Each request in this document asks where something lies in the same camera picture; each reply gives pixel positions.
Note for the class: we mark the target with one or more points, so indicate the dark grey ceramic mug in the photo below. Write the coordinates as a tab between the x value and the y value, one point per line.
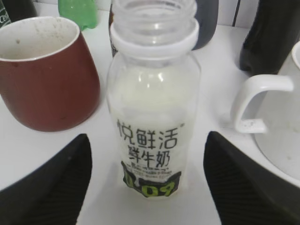
207	17

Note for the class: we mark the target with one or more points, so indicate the black ceramic mug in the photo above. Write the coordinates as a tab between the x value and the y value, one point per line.
20	9

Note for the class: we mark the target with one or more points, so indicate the white milk bottle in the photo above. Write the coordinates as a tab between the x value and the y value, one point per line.
153	90

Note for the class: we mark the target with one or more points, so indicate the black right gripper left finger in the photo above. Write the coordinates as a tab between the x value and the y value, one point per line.
54	193

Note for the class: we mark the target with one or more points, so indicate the clear water bottle green label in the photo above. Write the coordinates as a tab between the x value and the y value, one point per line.
4	17

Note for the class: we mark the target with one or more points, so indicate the green soda bottle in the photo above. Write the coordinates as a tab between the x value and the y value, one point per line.
83	12

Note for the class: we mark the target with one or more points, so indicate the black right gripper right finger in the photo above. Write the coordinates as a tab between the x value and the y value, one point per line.
243	191

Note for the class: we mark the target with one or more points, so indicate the white ceramic mug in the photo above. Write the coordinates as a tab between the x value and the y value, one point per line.
276	125

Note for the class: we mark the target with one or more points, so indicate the red ceramic mug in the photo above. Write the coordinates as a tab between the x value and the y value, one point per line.
48	79

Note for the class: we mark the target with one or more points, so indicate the cola bottle yellow cap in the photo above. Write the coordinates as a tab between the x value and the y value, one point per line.
274	32

